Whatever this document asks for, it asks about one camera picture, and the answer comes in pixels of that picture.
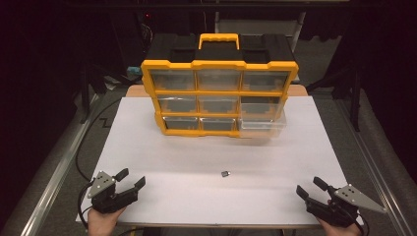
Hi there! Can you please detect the person's left hand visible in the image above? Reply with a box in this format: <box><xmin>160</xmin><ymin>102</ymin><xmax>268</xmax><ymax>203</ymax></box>
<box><xmin>87</xmin><ymin>206</ymin><xmax>128</xmax><ymax>236</ymax></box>

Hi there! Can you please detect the long black floor cable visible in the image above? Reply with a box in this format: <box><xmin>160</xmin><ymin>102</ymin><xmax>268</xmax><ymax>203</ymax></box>
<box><xmin>75</xmin><ymin>96</ymin><xmax>123</xmax><ymax>184</ymax></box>

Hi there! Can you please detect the person's right hand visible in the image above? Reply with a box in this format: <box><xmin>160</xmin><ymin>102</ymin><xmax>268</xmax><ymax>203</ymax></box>
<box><xmin>315</xmin><ymin>198</ymin><xmax>362</xmax><ymax>236</ymax></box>

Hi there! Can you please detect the set of closed clear drawers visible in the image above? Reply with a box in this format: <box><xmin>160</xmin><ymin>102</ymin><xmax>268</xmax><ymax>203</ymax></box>
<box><xmin>149</xmin><ymin>69</ymin><xmax>291</xmax><ymax>132</ymax></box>

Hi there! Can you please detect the pulled-out clear plastic drawer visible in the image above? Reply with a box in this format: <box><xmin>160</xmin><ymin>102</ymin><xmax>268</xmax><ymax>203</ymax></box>
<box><xmin>238</xmin><ymin>100</ymin><xmax>288</xmax><ymax>139</ymax></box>

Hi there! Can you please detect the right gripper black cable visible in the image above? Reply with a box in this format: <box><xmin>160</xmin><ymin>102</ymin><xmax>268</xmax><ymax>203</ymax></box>
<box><xmin>355</xmin><ymin>211</ymin><xmax>371</xmax><ymax>236</ymax></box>

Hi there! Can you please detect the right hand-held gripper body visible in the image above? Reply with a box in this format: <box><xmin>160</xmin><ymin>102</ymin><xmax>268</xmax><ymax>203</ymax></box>
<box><xmin>304</xmin><ymin>183</ymin><xmax>388</xmax><ymax>228</ymax></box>

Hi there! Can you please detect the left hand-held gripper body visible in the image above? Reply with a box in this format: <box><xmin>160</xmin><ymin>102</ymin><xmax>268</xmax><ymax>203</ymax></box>
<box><xmin>87</xmin><ymin>170</ymin><xmax>140</xmax><ymax>215</ymax></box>

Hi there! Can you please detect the black metal stand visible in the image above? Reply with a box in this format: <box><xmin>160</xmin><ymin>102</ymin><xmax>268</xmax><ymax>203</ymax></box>
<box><xmin>78</xmin><ymin>60</ymin><xmax>139</xmax><ymax>125</ymax></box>
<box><xmin>306</xmin><ymin>63</ymin><xmax>363</xmax><ymax>133</ymax></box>

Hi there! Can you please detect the yellow black organizer cabinet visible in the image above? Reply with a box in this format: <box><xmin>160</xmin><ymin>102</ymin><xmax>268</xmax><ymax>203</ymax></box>
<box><xmin>140</xmin><ymin>32</ymin><xmax>300</xmax><ymax>139</ymax></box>

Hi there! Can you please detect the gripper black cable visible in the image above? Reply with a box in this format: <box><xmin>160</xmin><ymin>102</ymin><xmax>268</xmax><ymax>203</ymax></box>
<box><xmin>355</xmin><ymin>211</ymin><xmax>371</xmax><ymax>236</ymax></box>
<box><xmin>77</xmin><ymin>181</ymin><xmax>96</xmax><ymax>231</ymax></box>

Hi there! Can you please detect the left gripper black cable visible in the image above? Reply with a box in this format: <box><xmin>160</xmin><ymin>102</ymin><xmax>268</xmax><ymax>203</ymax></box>
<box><xmin>77</xmin><ymin>181</ymin><xmax>96</xmax><ymax>231</ymax></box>

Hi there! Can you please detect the aluminium floor rail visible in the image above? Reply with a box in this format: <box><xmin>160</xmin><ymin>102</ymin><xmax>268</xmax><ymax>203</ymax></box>
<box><xmin>333</xmin><ymin>97</ymin><xmax>417</xmax><ymax>236</ymax></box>
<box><xmin>9</xmin><ymin>92</ymin><xmax>100</xmax><ymax>236</ymax></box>

